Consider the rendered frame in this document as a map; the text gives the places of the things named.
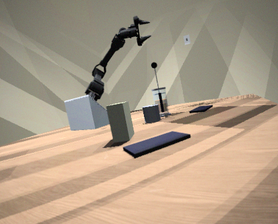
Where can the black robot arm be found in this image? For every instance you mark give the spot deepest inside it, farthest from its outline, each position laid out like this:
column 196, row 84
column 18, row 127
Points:
column 97, row 86

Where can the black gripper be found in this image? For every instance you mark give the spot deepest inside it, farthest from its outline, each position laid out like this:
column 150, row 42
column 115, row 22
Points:
column 132, row 32

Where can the dark blue flat bar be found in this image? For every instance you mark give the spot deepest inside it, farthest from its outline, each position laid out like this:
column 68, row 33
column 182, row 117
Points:
column 201, row 109
column 155, row 143

